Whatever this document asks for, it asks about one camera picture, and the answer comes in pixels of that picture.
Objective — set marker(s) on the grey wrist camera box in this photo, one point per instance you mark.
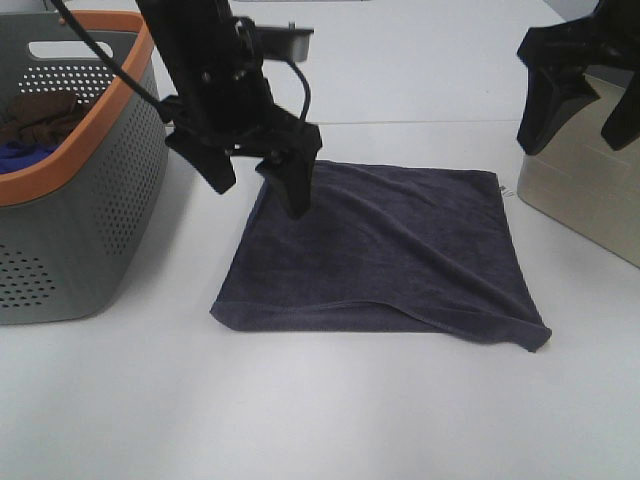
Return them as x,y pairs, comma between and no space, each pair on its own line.
285,43

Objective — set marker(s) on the grey perforated basket orange rim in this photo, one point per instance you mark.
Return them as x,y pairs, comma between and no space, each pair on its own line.
71,223

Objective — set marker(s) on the dark grey towel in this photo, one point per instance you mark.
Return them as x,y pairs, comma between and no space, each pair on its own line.
383,249

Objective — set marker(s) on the blue cloth in basket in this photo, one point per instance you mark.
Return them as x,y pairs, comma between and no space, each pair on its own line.
16,156

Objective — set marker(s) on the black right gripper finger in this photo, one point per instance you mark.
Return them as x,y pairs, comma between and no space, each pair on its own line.
622,126
555,95

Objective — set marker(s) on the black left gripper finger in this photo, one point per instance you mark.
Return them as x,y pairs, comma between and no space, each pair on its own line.
212,163
288,173

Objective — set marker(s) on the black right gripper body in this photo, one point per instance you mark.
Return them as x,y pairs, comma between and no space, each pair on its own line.
608,36

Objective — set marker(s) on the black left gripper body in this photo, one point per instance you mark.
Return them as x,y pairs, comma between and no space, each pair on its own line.
215,61

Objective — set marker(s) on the beige fabric bin grey rim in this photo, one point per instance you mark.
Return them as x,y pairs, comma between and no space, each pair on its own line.
579,181

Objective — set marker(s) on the brown cloth in basket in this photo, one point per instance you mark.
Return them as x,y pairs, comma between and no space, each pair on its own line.
43,118

